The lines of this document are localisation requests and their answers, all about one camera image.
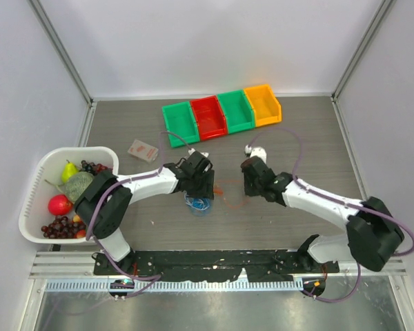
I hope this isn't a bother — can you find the white cable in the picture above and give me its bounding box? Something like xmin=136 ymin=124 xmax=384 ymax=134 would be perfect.
xmin=184 ymin=193 xmax=208 ymax=210

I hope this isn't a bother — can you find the blue cable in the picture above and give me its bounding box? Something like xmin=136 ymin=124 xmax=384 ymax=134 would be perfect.
xmin=183 ymin=192 xmax=211 ymax=217

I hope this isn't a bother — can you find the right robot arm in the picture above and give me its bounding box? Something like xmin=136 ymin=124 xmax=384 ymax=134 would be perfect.
xmin=241 ymin=156 xmax=404 ymax=272

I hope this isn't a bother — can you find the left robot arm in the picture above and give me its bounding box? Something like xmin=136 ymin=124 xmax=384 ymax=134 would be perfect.
xmin=74 ymin=149 xmax=215 ymax=275

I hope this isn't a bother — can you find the red bin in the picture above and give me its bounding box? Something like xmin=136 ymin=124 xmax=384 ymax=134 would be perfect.
xmin=190 ymin=96 xmax=228 ymax=141

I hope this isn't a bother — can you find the left green bin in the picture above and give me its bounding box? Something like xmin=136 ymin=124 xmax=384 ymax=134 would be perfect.
xmin=162 ymin=101 xmax=200 ymax=144

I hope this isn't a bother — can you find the green bin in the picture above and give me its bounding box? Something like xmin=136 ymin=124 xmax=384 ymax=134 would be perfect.
xmin=217 ymin=90 xmax=255 ymax=134
xmin=162 ymin=101 xmax=200 ymax=144

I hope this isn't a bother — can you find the small card box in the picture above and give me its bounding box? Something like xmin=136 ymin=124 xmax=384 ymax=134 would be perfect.
xmin=128 ymin=139 xmax=159 ymax=163

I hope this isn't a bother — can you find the right green bin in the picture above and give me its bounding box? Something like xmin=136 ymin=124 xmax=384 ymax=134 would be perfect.
xmin=217 ymin=90 xmax=255 ymax=134

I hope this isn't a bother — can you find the orange bin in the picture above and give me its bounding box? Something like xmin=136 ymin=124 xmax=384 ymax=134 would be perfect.
xmin=244 ymin=84 xmax=282 ymax=127

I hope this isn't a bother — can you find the dark grape bunch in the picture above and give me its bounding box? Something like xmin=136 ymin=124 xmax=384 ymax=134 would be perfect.
xmin=79 ymin=160 xmax=110 ymax=176

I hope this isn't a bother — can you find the green melon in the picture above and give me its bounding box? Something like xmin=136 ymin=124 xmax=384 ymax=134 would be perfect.
xmin=63 ymin=172 xmax=94 ymax=203

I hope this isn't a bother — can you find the green pear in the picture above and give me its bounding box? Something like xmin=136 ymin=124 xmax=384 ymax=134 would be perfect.
xmin=61 ymin=160 xmax=79 ymax=183

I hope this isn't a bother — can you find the small peach fruit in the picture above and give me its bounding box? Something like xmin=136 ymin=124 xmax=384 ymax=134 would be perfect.
xmin=72 ymin=214 xmax=86 ymax=239

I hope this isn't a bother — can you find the red apple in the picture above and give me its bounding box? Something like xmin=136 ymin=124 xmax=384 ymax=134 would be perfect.
xmin=48 ymin=194 xmax=73 ymax=216

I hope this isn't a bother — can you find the red grape bunch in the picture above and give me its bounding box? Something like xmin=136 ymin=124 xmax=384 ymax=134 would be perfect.
xmin=41 ymin=216 xmax=74 ymax=239

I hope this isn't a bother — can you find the white plastic basket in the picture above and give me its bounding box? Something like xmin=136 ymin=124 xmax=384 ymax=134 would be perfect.
xmin=19 ymin=146 xmax=119 ymax=245

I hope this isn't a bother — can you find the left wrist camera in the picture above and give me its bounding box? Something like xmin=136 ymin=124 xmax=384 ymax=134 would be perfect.
xmin=188 ymin=148 xmax=209 ymax=158

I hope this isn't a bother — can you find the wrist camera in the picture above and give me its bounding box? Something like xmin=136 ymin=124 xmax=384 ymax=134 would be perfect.
xmin=188 ymin=148 xmax=209 ymax=158
xmin=244 ymin=145 xmax=267 ymax=163

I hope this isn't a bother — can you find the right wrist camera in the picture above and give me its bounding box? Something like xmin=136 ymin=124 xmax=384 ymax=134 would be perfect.
xmin=244 ymin=145 xmax=267 ymax=163

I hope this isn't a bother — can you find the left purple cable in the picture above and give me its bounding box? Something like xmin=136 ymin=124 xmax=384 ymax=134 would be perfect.
xmin=85 ymin=130 xmax=197 ymax=242

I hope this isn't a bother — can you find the purple cable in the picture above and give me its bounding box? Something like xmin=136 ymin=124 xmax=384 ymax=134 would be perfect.
xmin=247 ymin=128 xmax=414 ymax=256
xmin=85 ymin=130 xmax=197 ymax=242

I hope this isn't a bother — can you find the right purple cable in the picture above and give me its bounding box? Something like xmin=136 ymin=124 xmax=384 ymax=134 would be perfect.
xmin=247 ymin=128 xmax=414 ymax=256

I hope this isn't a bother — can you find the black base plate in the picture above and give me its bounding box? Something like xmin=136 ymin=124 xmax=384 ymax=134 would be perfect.
xmin=92 ymin=248 xmax=340 ymax=283

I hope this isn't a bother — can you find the white cable duct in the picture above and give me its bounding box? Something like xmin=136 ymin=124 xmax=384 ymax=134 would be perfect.
xmin=45 ymin=278 xmax=303 ymax=293

